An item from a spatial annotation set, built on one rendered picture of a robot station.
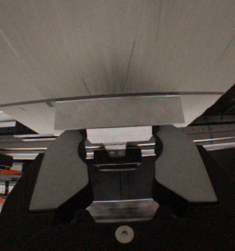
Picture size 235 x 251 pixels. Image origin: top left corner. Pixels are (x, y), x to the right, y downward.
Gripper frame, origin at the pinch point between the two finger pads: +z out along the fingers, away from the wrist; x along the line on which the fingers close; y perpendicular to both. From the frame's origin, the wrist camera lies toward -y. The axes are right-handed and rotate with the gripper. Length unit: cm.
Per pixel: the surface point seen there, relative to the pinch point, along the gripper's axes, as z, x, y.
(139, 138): 5.9, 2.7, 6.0
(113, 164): 15.4, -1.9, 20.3
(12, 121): 7.8, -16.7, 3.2
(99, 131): 3.3, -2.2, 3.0
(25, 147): 23.0, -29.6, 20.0
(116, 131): 3.5, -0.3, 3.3
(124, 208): -1.9, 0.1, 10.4
